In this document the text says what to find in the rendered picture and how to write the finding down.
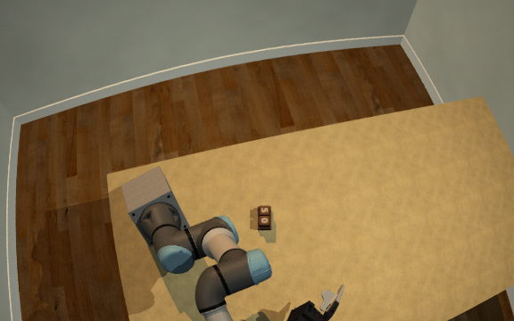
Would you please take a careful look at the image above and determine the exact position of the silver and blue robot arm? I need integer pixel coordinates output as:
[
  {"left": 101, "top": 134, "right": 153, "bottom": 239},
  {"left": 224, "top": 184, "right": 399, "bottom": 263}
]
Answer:
[{"left": 139, "top": 202, "right": 272, "bottom": 321}]

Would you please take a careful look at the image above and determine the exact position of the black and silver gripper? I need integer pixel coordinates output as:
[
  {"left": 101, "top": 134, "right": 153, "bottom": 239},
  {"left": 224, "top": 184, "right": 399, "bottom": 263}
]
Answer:
[{"left": 287, "top": 284, "right": 344, "bottom": 321}]

